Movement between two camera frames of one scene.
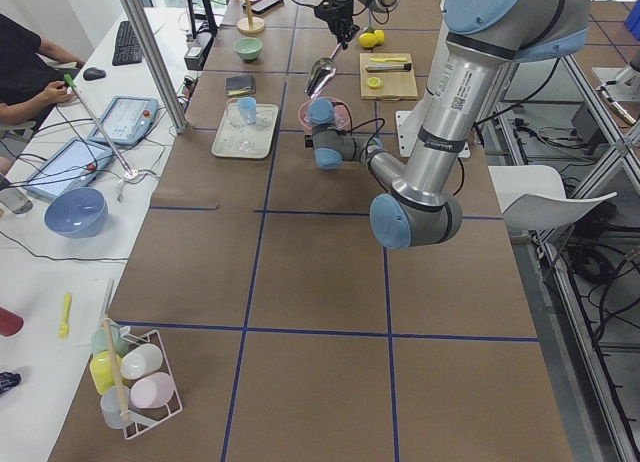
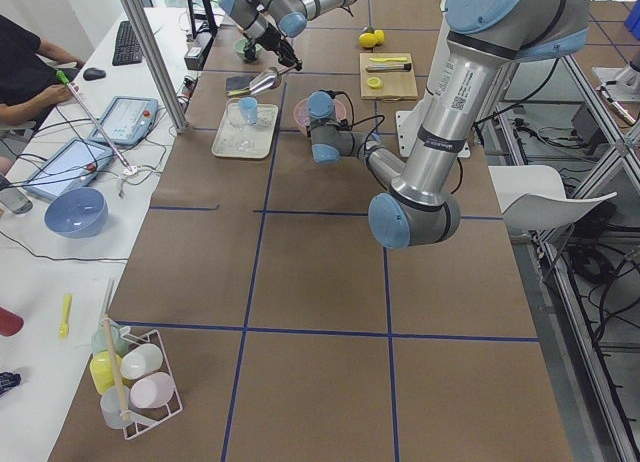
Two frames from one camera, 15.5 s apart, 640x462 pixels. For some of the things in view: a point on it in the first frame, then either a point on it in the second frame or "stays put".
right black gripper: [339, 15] -> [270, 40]
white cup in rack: [141, 360] stays put
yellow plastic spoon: [65, 328] stays put
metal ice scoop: [321, 72] -> [267, 79]
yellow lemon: [371, 40] stays put
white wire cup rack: [147, 369] stays put
